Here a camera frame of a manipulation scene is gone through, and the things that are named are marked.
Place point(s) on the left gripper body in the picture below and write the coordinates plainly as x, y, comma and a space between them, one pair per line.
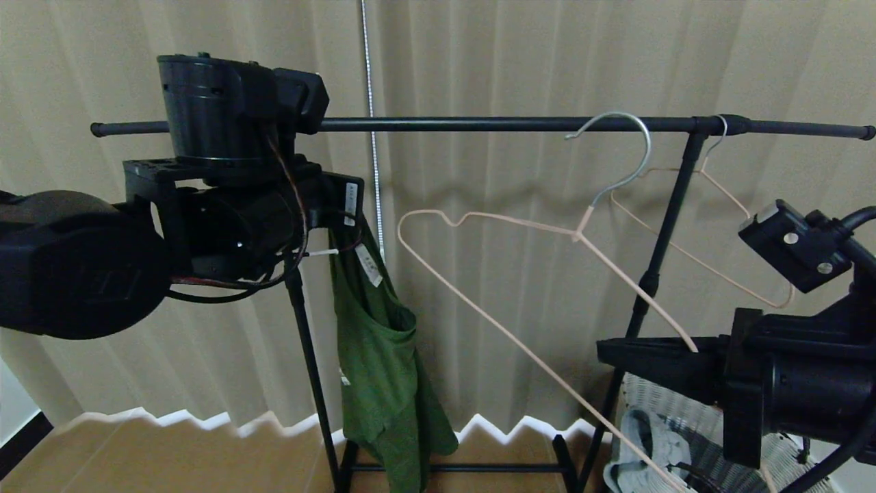
253, 226

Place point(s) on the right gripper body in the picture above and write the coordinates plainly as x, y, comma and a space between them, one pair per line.
807, 383

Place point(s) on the pink clothes hanger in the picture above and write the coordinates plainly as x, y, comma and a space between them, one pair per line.
648, 147
712, 263

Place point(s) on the pale grey shorts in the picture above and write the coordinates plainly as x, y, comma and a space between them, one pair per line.
643, 438

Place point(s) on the green long-sleeved shirt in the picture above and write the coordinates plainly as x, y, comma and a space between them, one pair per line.
376, 356

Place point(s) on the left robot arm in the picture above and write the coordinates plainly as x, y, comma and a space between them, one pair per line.
68, 267

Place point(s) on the white laundry basket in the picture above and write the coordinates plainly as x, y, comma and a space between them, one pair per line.
650, 397

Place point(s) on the black clothes rack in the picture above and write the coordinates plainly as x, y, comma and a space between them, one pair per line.
479, 124

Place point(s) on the beige curtain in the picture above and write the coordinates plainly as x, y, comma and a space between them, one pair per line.
493, 61

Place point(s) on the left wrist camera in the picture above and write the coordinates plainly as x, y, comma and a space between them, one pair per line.
301, 99

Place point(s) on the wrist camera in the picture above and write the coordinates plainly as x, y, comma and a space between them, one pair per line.
794, 246
301, 99

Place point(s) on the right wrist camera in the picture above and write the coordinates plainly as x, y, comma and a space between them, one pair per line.
794, 246

